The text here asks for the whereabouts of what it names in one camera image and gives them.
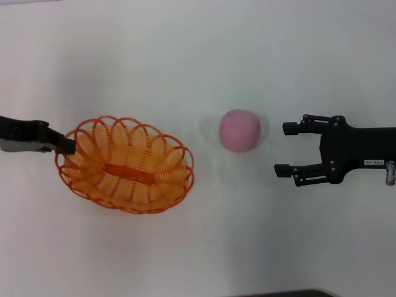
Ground pink peach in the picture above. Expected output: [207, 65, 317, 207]
[218, 108, 262, 153]

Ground dark robot torso edge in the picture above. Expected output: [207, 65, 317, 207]
[247, 288, 341, 297]

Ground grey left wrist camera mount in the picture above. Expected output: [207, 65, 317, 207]
[0, 137, 41, 153]

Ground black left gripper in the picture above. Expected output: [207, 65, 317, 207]
[0, 115, 77, 155]

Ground orange woven plastic basket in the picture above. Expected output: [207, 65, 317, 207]
[54, 116, 195, 215]

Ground silver cable connector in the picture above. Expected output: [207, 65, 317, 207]
[385, 160, 396, 186]

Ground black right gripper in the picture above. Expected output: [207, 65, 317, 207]
[273, 113, 396, 187]

